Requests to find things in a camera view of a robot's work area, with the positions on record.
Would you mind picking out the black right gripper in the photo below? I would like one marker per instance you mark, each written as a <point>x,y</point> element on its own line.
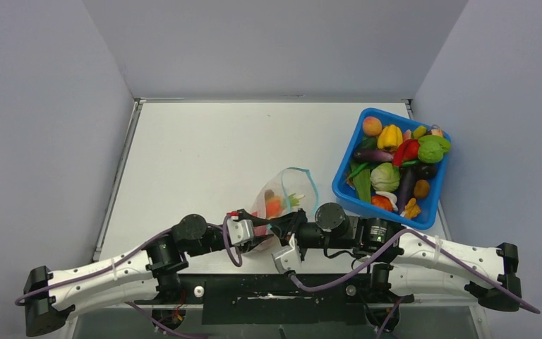
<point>285,232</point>

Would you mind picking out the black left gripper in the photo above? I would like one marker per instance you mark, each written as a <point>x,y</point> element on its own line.
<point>256,221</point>

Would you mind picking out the orange toy carrot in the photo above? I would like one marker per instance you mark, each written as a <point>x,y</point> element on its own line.
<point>276,206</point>

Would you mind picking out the clear zip top bag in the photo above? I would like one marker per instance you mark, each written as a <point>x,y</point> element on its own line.
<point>292,189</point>

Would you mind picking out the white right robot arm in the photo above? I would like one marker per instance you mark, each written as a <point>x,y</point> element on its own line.
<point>399,260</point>

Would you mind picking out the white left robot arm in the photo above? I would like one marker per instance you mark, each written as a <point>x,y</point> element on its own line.
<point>147,272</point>

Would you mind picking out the orange red toy tomato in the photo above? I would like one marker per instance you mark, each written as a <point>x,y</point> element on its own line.
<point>382,202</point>

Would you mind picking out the green toy pea pod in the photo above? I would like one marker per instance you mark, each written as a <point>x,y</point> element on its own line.
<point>362,185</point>

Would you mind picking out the green toy bean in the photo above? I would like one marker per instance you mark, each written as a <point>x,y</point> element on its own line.
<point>356,170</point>

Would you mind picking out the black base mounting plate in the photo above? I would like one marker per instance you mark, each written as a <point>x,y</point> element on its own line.
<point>265,299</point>

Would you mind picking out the pale green toy cabbage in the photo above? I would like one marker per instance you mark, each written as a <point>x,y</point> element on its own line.
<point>385,177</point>

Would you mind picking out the brown toy walnut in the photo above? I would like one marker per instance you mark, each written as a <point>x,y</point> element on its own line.
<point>411,209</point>

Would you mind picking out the long dark purple toy eggplant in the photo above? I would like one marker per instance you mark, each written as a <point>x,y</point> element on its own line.
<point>406,188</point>

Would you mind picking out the dark green toy avocado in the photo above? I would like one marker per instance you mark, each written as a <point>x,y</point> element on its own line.
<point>368,143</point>

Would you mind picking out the blue plastic bin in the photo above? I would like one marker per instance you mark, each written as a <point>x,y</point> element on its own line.
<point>346,195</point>

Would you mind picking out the brown toy potato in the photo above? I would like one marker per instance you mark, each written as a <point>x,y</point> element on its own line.
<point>421,189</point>

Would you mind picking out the dark purple toy plum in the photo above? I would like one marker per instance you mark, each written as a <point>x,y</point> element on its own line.
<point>426,171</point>

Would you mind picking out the yellow toy bell pepper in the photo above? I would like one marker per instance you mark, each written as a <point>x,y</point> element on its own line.
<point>390,138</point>

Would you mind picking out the red toy chili pepper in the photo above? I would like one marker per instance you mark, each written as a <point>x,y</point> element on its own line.
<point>407,151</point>

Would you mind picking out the toy peach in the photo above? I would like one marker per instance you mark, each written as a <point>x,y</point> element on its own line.
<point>372,126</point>

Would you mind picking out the green bumpy toy fruit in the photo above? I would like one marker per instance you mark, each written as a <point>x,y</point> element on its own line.
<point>432,149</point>

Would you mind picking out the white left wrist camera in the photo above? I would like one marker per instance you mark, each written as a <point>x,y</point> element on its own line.
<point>240,231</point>

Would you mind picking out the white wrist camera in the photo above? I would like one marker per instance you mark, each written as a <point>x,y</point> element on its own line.
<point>288,257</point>
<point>240,231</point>

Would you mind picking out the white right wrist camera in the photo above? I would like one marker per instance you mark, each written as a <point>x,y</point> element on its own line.
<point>288,257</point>

